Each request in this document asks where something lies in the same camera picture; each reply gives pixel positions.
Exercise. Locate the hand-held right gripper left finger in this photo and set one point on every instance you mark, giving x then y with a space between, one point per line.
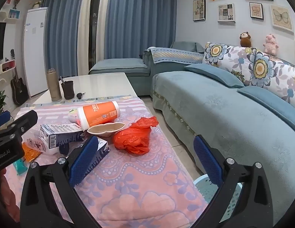
84 161

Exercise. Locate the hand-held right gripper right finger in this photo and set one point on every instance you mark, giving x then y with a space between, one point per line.
208 161

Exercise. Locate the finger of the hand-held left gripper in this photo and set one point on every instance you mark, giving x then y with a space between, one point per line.
25 121
2 120

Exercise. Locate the orange snack packet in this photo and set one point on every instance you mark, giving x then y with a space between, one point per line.
31 154

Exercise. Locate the pink drink bottle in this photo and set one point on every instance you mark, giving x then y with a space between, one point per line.
72 116

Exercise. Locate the light blue plastic basket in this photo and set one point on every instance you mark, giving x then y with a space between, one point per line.
231 201

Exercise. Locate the orange wipes canister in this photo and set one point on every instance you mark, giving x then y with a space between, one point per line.
99 114

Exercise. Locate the person's left hand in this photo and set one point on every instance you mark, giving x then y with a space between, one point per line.
6 192

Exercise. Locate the teal packet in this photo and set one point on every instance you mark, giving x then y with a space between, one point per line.
20 166

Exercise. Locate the blue white milk carton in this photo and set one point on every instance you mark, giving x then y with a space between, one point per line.
59 135
102 150

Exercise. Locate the white printed packet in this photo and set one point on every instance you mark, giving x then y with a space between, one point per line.
39 145

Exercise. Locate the black acoustic guitar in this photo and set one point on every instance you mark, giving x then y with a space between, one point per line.
18 92

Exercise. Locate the beige shell-shaped bowl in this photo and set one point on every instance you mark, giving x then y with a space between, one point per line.
105 128

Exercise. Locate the beige thermos flask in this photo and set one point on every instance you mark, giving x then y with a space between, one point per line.
54 85

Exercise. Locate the blue-grey sofa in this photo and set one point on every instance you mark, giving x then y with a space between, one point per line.
209 114

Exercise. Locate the dark brown cup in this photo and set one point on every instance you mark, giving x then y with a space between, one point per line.
67 90

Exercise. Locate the red plastic bag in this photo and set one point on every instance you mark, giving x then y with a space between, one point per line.
133 137

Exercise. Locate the pink patterned blanket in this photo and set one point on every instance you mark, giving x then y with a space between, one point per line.
138 185

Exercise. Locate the white standing air conditioner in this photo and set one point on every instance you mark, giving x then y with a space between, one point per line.
35 52

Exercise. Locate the white coffee table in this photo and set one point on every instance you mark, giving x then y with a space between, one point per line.
102 83

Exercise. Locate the blue flat cushion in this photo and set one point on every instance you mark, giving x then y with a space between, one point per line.
211 74
273 104

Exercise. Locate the blue curtain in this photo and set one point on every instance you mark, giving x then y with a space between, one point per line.
140 21
64 28

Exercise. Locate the floral cushion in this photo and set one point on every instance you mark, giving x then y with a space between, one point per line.
273 73
229 57

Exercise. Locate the brown monkey plush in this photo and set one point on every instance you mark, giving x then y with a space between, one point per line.
245 40

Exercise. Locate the pink plush toy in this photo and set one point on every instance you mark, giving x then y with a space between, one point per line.
271 44

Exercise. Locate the red white wall box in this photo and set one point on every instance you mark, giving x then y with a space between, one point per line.
7 67

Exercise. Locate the white wall shelf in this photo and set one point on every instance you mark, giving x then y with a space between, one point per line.
6 16

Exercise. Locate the white frameless wall picture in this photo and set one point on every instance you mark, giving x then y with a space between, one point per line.
226 13

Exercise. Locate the tall black picture frame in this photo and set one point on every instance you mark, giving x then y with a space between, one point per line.
199 9

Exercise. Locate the crown picture frame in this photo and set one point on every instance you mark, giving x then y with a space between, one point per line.
256 11

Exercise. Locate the butterfly picture frame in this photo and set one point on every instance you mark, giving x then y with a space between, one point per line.
281 17

